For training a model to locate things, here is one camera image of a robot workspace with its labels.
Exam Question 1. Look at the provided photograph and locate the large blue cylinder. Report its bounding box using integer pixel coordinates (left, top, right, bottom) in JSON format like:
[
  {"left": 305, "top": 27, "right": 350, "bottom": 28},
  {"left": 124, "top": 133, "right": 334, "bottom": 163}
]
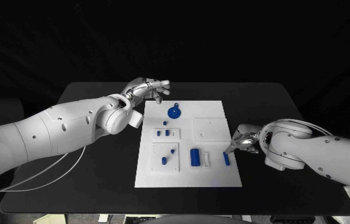
[{"left": 190, "top": 148, "right": 202, "bottom": 167}]

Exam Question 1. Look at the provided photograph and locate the white task board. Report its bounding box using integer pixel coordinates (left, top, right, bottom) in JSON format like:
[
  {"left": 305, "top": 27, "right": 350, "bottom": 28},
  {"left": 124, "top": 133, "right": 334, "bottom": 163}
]
[{"left": 134, "top": 100, "right": 243, "bottom": 188}]

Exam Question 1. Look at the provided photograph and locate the blue gear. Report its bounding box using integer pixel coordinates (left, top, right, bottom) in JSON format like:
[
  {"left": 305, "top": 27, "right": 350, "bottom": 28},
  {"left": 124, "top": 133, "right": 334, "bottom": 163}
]
[{"left": 167, "top": 103, "right": 183, "bottom": 119}]

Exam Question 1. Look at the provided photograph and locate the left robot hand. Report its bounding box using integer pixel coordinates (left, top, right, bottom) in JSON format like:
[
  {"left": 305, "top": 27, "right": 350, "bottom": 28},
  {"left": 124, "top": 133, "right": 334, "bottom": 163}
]
[{"left": 121, "top": 77, "right": 171, "bottom": 105}]

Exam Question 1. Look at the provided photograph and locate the white cable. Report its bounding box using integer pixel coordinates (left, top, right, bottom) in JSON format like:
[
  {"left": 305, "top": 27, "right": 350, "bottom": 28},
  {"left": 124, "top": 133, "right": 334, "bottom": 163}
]
[
  {"left": 0, "top": 146, "right": 86, "bottom": 193},
  {"left": 278, "top": 118, "right": 334, "bottom": 136},
  {"left": 0, "top": 151, "right": 71, "bottom": 191}
]

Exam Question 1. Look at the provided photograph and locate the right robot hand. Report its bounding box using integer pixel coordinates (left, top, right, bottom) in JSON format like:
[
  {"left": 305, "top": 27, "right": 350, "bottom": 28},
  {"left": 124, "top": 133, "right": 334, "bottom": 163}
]
[{"left": 223, "top": 123, "right": 264, "bottom": 155}]

